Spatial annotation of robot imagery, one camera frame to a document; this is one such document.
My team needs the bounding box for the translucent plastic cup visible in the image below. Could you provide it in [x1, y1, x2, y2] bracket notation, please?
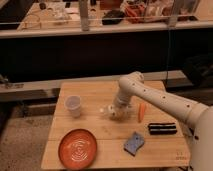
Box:
[64, 95, 81, 118]

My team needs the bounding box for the black bag on bench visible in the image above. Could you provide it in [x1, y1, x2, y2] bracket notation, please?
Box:
[102, 10, 125, 25]

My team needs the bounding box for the black rectangular block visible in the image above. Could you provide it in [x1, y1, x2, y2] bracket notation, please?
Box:
[148, 123, 177, 135]

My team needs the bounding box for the orange tool on bench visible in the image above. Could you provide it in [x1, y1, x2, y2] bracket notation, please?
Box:
[125, 4, 146, 24]

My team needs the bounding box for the metal rail beam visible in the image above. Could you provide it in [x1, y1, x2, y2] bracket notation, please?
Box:
[0, 70, 186, 102]

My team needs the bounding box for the orange carrot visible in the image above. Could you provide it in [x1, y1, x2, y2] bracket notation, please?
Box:
[138, 103, 146, 123]

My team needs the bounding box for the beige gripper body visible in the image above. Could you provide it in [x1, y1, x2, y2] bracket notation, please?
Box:
[113, 106, 131, 119]

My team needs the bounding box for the blue sponge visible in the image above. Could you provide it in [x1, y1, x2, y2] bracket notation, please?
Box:
[124, 132, 145, 156]

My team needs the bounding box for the grey metal post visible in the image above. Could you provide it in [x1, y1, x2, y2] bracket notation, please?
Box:
[79, 0, 89, 31]

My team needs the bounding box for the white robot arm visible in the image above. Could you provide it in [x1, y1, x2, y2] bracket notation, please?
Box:
[114, 71, 213, 171]

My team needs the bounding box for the orange ceramic bowl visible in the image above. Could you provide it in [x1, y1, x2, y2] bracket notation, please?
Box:
[58, 129, 97, 170]

